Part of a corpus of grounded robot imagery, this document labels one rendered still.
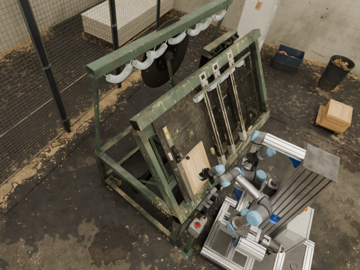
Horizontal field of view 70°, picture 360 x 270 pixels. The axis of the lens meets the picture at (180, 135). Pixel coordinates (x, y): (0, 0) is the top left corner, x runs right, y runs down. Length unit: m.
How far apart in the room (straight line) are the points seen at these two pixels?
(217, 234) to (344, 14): 5.59
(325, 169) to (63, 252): 3.05
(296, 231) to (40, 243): 2.97
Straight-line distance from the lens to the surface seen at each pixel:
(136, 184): 3.08
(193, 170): 2.82
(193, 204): 2.93
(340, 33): 7.41
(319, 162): 2.16
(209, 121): 2.85
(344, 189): 5.06
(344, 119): 5.56
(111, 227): 3.74
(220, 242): 3.54
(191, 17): 3.00
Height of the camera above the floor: 3.49
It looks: 50 degrees down
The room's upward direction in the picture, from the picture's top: 10 degrees clockwise
